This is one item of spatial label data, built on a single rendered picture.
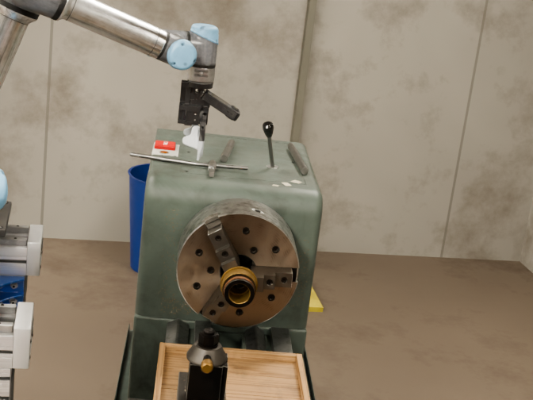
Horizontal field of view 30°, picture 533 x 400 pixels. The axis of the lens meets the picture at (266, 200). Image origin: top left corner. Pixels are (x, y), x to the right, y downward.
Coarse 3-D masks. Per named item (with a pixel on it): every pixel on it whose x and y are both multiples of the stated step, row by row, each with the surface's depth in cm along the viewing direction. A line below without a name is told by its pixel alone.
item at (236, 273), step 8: (224, 272) 245; (232, 272) 242; (240, 272) 242; (248, 272) 244; (224, 280) 242; (232, 280) 239; (240, 280) 239; (248, 280) 240; (256, 280) 245; (224, 288) 240; (232, 288) 248; (248, 288) 240; (256, 288) 246; (224, 296) 240; (232, 296) 245; (240, 296) 246; (248, 296) 243; (232, 304) 241; (240, 304) 241; (248, 304) 241
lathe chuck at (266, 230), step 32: (192, 224) 256; (224, 224) 250; (256, 224) 250; (192, 256) 252; (256, 256) 253; (288, 256) 253; (192, 288) 254; (288, 288) 256; (224, 320) 258; (256, 320) 258
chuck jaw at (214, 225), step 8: (216, 216) 252; (208, 224) 249; (216, 224) 250; (208, 232) 248; (216, 232) 246; (224, 232) 248; (216, 240) 247; (224, 240) 247; (216, 248) 247; (224, 248) 245; (232, 248) 249; (224, 256) 246; (232, 256) 246; (224, 264) 244; (232, 264) 244
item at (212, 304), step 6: (216, 294) 252; (222, 294) 247; (210, 300) 253; (216, 300) 249; (222, 300) 247; (204, 306) 256; (210, 306) 252; (216, 306) 250; (222, 306) 250; (204, 312) 252; (210, 312) 252; (216, 312) 252; (210, 318) 253; (216, 318) 253
